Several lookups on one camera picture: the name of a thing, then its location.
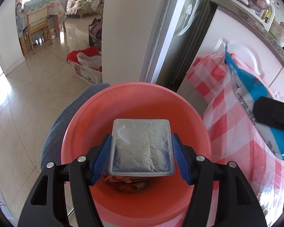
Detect blue wet wipes pack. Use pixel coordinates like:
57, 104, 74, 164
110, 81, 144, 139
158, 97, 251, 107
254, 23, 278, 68
225, 44, 284, 161

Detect red candy wrapper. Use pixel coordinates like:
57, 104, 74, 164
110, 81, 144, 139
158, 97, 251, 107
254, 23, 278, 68
104, 174, 147, 192

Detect silver foil pouch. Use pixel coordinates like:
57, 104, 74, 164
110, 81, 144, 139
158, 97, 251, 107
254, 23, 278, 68
108, 118, 175, 177

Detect white lower kitchen cabinets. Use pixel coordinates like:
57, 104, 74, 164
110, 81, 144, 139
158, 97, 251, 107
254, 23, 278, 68
197, 6, 284, 100

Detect pink plastic trash basin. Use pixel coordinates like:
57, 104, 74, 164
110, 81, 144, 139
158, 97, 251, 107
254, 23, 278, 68
61, 82, 211, 226

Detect red white checkered tablecloth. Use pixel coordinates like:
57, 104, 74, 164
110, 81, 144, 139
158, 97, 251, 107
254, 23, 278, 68
178, 54, 284, 226

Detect blue jeans leg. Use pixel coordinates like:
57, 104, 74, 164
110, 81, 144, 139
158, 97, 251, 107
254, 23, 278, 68
40, 84, 110, 170

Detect stack of white bowls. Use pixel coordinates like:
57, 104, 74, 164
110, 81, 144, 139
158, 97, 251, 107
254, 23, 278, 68
269, 21, 284, 48

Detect steel ladle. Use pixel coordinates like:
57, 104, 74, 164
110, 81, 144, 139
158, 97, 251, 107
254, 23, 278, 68
248, 0, 271, 12

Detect white basket with bags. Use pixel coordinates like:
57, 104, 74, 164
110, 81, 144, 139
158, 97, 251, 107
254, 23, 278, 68
66, 47, 102, 85

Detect wooden chair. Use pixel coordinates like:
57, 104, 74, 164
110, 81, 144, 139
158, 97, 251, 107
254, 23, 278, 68
18, 0, 66, 53

